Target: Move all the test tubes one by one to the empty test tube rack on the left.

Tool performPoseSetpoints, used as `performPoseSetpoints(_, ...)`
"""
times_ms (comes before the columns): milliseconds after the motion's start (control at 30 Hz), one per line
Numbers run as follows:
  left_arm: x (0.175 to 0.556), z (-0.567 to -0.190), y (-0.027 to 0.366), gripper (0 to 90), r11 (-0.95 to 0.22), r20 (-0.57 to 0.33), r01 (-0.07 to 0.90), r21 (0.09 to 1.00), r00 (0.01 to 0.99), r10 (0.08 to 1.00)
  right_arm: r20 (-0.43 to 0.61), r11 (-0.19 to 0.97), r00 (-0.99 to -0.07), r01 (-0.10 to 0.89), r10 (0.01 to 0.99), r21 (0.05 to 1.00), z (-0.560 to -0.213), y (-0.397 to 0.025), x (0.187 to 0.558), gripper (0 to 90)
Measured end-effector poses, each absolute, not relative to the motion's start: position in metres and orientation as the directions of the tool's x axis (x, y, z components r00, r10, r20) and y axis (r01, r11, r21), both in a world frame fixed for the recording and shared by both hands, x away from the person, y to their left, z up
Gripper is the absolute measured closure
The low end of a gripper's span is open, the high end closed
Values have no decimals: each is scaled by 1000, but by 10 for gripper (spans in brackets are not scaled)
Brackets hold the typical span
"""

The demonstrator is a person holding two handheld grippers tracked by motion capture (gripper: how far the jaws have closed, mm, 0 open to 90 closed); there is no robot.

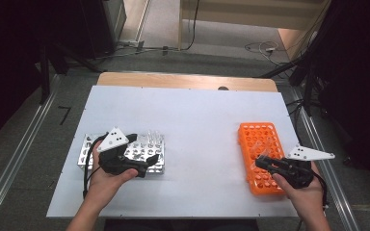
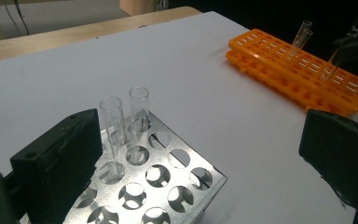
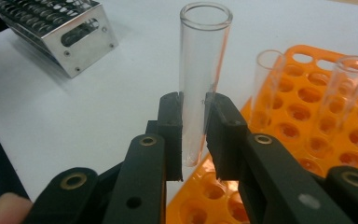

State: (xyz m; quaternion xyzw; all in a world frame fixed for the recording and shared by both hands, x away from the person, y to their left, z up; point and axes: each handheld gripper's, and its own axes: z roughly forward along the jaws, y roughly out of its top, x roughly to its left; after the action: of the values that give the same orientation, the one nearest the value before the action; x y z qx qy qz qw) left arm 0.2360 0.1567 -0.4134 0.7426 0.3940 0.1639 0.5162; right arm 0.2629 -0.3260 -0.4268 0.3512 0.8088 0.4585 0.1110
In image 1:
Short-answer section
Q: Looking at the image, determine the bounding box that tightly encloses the grey floor cable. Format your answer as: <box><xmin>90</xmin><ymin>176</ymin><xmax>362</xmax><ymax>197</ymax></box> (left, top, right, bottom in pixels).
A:
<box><xmin>95</xmin><ymin>44</ymin><xmax>181</xmax><ymax>61</ymax></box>

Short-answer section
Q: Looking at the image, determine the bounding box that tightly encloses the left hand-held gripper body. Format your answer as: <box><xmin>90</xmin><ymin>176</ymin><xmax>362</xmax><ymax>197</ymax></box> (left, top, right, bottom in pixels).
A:
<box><xmin>96</xmin><ymin>126</ymin><xmax>149</xmax><ymax>178</ymax></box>

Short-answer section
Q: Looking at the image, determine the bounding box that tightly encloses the black floor cable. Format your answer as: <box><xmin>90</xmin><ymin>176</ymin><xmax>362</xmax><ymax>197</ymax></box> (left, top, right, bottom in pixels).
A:
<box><xmin>285</xmin><ymin>98</ymin><xmax>306</xmax><ymax>116</ymax></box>

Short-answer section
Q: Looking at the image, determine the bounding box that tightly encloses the person's right hand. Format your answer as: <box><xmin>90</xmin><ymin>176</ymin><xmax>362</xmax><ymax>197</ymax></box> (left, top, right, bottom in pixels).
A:
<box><xmin>272</xmin><ymin>161</ymin><xmax>326</xmax><ymax>215</ymax></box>

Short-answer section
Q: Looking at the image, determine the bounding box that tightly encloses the white floor cable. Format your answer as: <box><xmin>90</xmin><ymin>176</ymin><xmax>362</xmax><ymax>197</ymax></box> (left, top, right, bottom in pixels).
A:
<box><xmin>244</xmin><ymin>40</ymin><xmax>282</xmax><ymax>65</ymax></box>

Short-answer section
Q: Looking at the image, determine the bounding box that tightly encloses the row of clear test tubes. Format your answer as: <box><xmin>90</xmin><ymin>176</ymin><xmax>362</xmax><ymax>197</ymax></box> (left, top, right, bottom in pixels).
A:
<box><xmin>145</xmin><ymin>129</ymin><xmax>163</xmax><ymax>147</ymax></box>

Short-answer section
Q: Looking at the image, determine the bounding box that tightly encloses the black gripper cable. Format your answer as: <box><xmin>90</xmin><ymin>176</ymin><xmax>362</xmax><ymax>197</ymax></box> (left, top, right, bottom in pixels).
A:
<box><xmin>312</xmin><ymin>171</ymin><xmax>330</xmax><ymax>210</ymax></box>
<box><xmin>82</xmin><ymin>134</ymin><xmax>109</xmax><ymax>199</ymax></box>

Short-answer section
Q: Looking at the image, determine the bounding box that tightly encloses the orange plastic test tube rack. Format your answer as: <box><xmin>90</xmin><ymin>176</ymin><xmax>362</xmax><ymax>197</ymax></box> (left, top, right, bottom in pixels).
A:
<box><xmin>237</xmin><ymin>121</ymin><xmax>295</xmax><ymax>196</ymax></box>

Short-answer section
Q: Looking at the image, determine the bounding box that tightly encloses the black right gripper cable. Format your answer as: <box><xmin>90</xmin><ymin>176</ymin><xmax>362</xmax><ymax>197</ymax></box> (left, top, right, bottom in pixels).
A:
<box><xmin>312</xmin><ymin>171</ymin><xmax>330</xmax><ymax>210</ymax></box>

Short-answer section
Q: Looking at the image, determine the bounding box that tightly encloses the white table board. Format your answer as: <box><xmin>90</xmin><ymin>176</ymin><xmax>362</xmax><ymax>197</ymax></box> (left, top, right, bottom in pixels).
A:
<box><xmin>46</xmin><ymin>85</ymin><xmax>327</xmax><ymax>219</ymax></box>

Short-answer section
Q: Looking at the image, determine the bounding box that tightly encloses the beige wooden shelf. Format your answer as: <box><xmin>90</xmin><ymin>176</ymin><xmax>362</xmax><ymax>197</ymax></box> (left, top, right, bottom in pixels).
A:
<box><xmin>177</xmin><ymin>0</ymin><xmax>331</xmax><ymax>61</ymax></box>

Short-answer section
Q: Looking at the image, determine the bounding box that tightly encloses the slim clear test tube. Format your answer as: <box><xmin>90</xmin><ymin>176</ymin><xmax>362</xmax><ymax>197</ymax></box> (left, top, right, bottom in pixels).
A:
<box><xmin>251</xmin><ymin>147</ymin><xmax>271</xmax><ymax>170</ymax></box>
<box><xmin>252</xmin><ymin>142</ymin><xmax>266</xmax><ymax>157</ymax></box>

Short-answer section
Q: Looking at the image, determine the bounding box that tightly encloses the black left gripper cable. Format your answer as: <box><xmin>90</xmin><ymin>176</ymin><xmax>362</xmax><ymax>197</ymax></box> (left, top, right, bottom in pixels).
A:
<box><xmin>82</xmin><ymin>134</ymin><xmax>109</xmax><ymax>199</ymax></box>

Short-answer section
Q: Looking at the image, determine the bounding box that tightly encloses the cluster of clear test tubes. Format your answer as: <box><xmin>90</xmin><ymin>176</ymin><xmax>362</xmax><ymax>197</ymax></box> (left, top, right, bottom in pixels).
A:
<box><xmin>263</xmin><ymin>135</ymin><xmax>287</xmax><ymax>158</ymax></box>

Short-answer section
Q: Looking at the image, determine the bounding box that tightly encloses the wooden table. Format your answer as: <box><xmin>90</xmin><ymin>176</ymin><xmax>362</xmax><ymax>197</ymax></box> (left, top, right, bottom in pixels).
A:
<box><xmin>96</xmin><ymin>71</ymin><xmax>278</xmax><ymax>93</ymax></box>

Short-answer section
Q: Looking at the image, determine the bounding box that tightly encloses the black metal stand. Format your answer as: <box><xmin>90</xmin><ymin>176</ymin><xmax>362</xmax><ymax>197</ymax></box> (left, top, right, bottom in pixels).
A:
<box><xmin>259</xmin><ymin>47</ymin><xmax>322</xmax><ymax>116</ymax></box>

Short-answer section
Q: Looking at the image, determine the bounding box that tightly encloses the dark grey cabinet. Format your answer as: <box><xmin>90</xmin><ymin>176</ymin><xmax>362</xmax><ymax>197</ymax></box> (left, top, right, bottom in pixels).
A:
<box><xmin>80</xmin><ymin>0</ymin><xmax>128</xmax><ymax>59</ymax></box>

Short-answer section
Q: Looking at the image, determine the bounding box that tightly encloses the aluminium floor rail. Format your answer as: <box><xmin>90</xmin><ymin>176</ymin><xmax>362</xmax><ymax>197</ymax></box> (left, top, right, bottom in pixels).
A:
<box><xmin>0</xmin><ymin>74</ymin><xmax>62</xmax><ymax>231</ymax></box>
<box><xmin>287</xmin><ymin>85</ymin><xmax>360</xmax><ymax>231</ymax></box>

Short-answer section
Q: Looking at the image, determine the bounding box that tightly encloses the black hanging cable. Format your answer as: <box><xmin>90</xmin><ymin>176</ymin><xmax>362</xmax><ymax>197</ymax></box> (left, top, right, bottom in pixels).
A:
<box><xmin>181</xmin><ymin>0</ymin><xmax>201</xmax><ymax>52</ymax></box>

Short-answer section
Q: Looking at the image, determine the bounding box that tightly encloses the silver metal test tube rack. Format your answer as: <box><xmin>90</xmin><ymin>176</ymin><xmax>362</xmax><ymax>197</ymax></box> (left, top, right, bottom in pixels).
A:
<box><xmin>77</xmin><ymin>132</ymin><xmax>166</xmax><ymax>175</ymax></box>

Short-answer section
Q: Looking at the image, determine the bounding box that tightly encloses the dark curtain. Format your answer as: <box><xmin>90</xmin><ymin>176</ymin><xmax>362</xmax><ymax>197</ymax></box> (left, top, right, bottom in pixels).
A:
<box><xmin>0</xmin><ymin>0</ymin><xmax>88</xmax><ymax>152</ymax></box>
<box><xmin>314</xmin><ymin>0</ymin><xmax>370</xmax><ymax>193</ymax></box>

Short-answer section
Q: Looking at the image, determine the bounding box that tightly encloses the person's left hand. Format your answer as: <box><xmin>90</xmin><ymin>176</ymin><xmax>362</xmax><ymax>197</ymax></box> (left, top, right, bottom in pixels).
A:
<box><xmin>85</xmin><ymin>141</ymin><xmax>140</xmax><ymax>210</ymax></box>

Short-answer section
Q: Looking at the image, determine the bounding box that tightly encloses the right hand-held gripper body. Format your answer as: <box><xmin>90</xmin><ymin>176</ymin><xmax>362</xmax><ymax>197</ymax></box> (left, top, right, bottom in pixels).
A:
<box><xmin>277</xmin><ymin>143</ymin><xmax>336</xmax><ymax>190</ymax></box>

